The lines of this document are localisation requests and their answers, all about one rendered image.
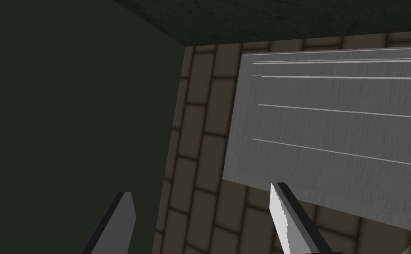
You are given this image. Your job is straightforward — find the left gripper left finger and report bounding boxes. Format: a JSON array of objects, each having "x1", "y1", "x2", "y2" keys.
[{"x1": 81, "y1": 191, "x2": 137, "y2": 254}]

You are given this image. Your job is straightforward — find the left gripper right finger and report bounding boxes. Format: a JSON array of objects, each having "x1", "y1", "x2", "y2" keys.
[{"x1": 268, "y1": 182, "x2": 334, "y2": 254}]

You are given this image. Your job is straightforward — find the grey steel appliance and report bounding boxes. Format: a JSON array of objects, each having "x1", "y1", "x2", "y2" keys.
[{"x1": 222, "y1": 46, "x2": 411, "y2": 236}]

